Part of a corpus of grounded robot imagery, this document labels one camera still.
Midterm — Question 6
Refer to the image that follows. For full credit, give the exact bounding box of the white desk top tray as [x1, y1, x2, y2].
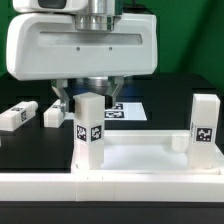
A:
[71, 130, 224, 175]

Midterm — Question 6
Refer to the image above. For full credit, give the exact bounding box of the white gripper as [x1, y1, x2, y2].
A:
[5, 0, 158, 114]

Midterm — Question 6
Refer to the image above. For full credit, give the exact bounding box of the white L-shaped fence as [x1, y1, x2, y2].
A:
[0, 170, 224, 202]

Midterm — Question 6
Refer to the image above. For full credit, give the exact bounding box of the sheet of fiducial tags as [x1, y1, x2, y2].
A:
[65, 102, 147, 121]

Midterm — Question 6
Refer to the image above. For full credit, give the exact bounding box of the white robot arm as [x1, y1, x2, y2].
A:
[6, 0, 158, 110]

